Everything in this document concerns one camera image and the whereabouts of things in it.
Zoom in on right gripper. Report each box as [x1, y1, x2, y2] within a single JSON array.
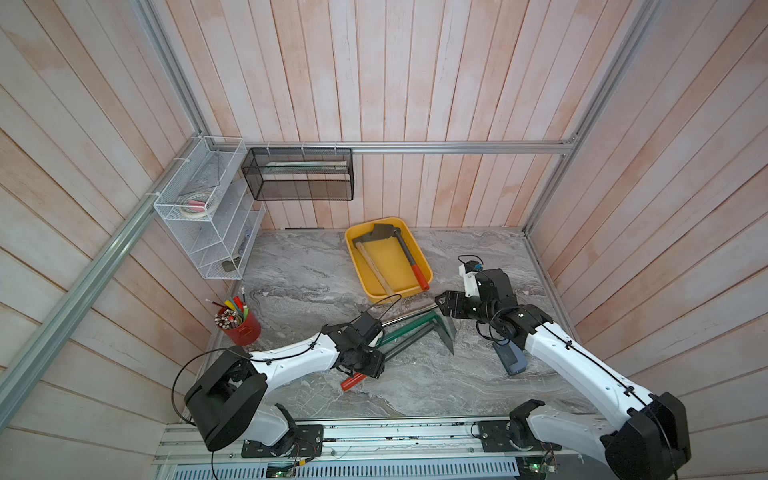
[[434, 290, 498, 328]]

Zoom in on wooden handle hoe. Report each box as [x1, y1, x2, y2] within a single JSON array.
[[353, 239, 394, 295]]

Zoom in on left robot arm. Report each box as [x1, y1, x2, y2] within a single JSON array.
[[184, 311, 385, 456]]

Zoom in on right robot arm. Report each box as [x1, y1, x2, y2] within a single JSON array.
[[435, 262, 692, 479]]

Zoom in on green shaft red grip hoe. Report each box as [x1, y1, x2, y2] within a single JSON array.
[[376, 310, 443, 347]]

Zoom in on blue grip steel hoe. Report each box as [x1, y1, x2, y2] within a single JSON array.
[[382, 305, 438, 329]]

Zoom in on yellow plastic storage box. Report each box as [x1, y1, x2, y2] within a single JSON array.
[[344, 217, 434, 302]]

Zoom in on blue grey stapler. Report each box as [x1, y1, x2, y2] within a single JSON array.
[[493, 340, 528, 376]]

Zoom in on red pencil cup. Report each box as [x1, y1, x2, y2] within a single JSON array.
[[209, 294, 262, 347]]

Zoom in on tape roll on shelf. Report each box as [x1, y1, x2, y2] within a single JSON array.
[[179, 191, 218, 220]]

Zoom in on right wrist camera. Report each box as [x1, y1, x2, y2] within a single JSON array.
[[457, 254, 483, 298]]

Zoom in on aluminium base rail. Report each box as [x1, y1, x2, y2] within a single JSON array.
[[152, 413, 649, 466]]

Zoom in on black wire mesh basket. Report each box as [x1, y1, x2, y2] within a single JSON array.
[[241, 147, 355, 202]]

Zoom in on white wire shelf rack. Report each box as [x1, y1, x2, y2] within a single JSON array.
[[154, 136, 265, 280]]

